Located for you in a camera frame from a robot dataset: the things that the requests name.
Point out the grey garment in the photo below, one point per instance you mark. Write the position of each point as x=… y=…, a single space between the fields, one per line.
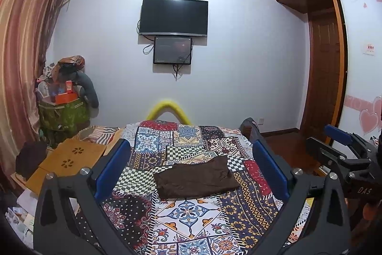
x=247 y=126

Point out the striped pink curtain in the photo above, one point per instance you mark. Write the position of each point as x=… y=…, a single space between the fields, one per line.
x=24 y=34

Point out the dark brown cloth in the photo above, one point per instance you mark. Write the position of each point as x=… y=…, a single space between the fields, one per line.
x=29 y=156

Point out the black wall television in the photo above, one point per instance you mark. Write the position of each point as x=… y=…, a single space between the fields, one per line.
x=173 y=16

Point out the wooden lap desk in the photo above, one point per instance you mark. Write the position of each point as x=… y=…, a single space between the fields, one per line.
x=74 y=159

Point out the white wall socket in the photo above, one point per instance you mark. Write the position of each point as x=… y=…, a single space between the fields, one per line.
x=261 y=121

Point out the white papers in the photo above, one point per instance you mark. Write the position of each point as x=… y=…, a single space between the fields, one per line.
x=21 y=222

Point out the orange box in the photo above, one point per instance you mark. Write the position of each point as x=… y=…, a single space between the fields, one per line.
x=67 y=97

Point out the person's right hand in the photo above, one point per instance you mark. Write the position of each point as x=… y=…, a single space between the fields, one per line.
x=367 y=211

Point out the brown wooden door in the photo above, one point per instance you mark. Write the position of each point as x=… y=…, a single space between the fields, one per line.
x=323 y=78

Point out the white paper notice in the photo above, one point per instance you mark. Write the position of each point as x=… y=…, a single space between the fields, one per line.
x=369 y=48

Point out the small black wall monitor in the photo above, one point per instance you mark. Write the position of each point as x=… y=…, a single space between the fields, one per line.
x=172 y=50

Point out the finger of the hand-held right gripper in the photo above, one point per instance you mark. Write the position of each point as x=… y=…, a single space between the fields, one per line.
x=340 y=134
x=328 y=156

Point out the yellow foam hoop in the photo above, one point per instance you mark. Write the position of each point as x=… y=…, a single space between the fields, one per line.
x=167 y=102

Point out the patchwork printed blanket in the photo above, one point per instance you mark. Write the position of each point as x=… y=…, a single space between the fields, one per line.
x=185 y=213

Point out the small red box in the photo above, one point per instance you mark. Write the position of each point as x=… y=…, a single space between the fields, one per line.
x=69 y=86

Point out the green storage bag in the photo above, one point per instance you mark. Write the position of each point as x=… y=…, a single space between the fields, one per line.
x=65 y=116

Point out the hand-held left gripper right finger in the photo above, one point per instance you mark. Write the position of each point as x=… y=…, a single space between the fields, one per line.
x=270 y=168

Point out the grey plush toy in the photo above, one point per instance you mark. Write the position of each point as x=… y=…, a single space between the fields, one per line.
x=89 y=87

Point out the brown pants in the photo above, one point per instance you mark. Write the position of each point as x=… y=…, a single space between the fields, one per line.
x=194 y=180

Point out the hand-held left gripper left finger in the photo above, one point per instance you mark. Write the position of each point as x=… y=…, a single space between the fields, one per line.
x=115 y=165

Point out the striped cloth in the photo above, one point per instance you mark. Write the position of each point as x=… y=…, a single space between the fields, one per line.
x=95 y=132

